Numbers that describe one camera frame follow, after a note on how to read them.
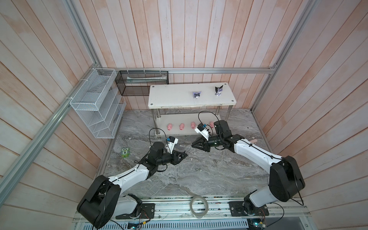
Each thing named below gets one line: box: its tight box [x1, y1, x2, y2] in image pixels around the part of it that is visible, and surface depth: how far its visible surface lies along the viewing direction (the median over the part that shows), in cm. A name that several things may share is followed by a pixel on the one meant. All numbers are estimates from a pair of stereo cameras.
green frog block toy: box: [120, 147, 130, 159], surface depth 96 cm
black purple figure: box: [214, 84, 224, 97], surface depth 80 cm
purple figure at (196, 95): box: [193, 91, 202, 99], surface depth 78 cm
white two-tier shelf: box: [147, 82, 237, 136], surface depth 83 cm
